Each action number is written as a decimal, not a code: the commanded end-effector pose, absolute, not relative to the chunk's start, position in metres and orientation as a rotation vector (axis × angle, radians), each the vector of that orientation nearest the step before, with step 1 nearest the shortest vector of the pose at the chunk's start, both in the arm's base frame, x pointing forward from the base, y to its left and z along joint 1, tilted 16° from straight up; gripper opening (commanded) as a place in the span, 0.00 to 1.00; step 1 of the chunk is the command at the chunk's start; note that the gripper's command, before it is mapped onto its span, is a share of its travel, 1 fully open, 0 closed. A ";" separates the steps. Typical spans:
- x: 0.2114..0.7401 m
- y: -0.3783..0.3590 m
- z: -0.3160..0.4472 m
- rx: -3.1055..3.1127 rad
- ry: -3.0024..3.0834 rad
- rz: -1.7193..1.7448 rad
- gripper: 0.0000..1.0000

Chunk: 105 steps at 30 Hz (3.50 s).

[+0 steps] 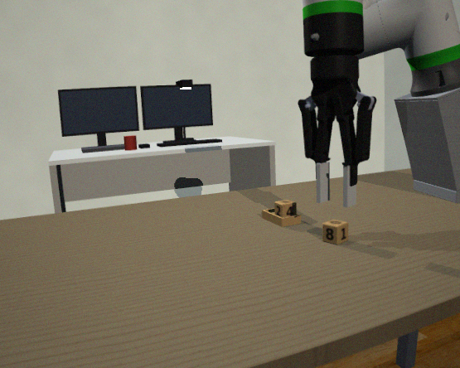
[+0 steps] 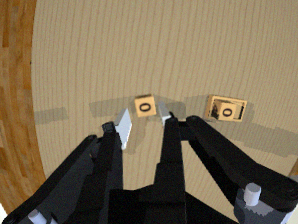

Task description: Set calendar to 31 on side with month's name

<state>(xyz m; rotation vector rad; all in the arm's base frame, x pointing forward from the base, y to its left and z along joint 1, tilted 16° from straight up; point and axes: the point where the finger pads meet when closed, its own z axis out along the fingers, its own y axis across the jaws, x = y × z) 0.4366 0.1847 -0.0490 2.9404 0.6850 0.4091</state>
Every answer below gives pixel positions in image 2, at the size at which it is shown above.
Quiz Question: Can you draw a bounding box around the tan wooden calendar cube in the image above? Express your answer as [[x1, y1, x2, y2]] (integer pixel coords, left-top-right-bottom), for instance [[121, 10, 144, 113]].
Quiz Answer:
[[211, 99, 236, 121], [134, 94, 156, 117]]

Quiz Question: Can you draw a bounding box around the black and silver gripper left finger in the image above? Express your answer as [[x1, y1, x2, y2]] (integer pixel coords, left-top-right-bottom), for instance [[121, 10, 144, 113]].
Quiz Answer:
[[1, 108, 132, 224]]

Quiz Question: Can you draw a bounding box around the tan wooden tray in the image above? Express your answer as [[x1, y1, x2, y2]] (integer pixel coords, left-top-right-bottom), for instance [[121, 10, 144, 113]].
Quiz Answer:
[[205, 94, 247, 122]]

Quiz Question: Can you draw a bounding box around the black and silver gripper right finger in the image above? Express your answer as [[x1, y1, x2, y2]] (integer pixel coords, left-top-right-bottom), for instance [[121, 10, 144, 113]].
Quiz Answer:
[[144, 101, 298, 224]]

